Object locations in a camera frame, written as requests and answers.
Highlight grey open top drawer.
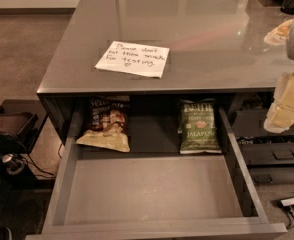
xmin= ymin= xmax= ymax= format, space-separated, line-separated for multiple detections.
xmin=26 ymin=113 xmax=286 ymax=240

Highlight green jalapeno chip bag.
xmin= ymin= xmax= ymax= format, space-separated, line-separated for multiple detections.
xmin=178 ymin=99 xmax=221 ymax=155

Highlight dark brown chip bag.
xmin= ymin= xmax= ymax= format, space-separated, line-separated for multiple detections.
xmin=76 ymin=96 xmax=130 ymax=152

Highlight grey lower side drawers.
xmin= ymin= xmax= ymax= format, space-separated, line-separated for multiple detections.
xmin=232 ymin=109 xmax=294 ymax=184

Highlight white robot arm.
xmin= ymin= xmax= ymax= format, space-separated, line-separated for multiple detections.
xmin=264 ymin=18 xmax=294 ymax=134

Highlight grey counter cabinet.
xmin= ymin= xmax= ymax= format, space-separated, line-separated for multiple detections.
xmin=38 ymin=0 xmax=294 ymax=138

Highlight round metal chair base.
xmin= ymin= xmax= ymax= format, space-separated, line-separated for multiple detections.
xmin=2 ymin=154 xmax=25 ymax=176

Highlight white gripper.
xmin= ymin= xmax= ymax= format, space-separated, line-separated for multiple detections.
xmin=263 ymin=20 xmax=294 ymax=133

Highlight white handwritten paper note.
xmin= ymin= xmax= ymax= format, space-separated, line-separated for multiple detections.
xmin=95 ymin=41 xmax=170 ymax=78

